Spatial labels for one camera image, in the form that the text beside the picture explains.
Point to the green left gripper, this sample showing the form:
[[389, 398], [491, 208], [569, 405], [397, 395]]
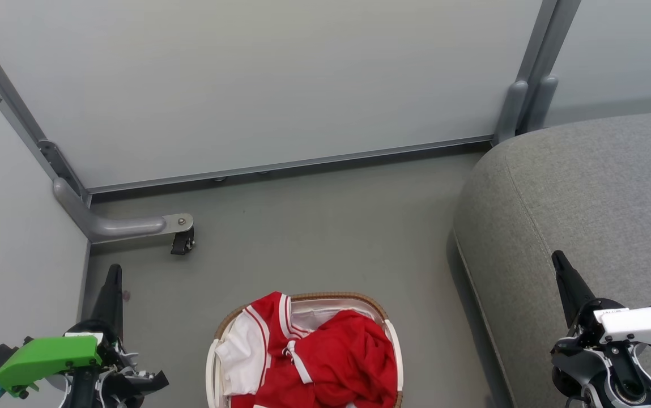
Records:
[[47, 357]]

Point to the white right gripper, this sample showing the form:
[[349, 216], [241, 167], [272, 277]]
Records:
[[642, 326]]

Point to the red and white shirt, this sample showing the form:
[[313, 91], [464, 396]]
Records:
[[348, 362]]

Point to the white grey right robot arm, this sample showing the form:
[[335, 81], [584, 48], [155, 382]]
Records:
[[631, 392]]

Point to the grey fabric sofa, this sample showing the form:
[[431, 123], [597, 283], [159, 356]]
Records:
[[586, 198]]

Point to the grey curved partition foot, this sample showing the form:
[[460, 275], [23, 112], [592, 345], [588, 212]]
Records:
[[110, 226]]

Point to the black caster wheel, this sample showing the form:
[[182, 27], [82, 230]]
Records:
[[182, 242]]

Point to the grey upright partition foot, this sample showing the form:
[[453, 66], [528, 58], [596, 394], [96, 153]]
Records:
[[511, 113], [541, 105]]

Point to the white laundry basket brown rim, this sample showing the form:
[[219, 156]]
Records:
[[399, 362]]

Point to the white basket liner bag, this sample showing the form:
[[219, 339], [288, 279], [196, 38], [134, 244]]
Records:
[[319, 316]]

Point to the grey partition post with hinge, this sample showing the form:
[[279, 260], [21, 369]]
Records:
[[19, 116]]

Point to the grey partition base rail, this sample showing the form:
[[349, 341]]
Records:
[[302, 164]]

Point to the grey double partition post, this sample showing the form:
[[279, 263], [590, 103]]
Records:
[[549, 34]]

